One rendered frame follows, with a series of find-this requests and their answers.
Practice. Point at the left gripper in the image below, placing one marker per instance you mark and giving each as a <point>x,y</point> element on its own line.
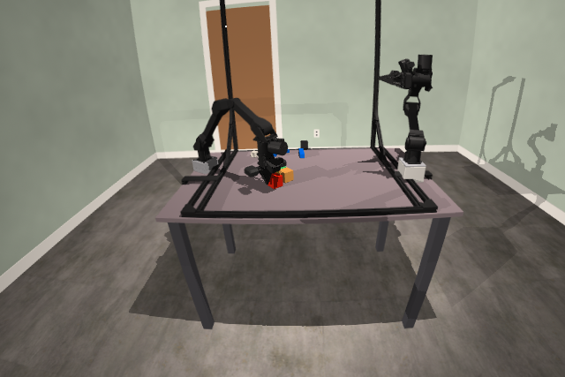
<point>403,80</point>

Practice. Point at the wooden cube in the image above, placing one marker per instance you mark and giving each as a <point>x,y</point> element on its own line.
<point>287,175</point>

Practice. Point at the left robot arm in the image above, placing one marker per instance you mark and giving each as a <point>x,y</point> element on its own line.
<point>416,137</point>

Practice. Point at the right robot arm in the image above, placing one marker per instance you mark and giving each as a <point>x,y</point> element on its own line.
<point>259,126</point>

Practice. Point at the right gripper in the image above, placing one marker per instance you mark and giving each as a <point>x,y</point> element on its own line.
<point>252,171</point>

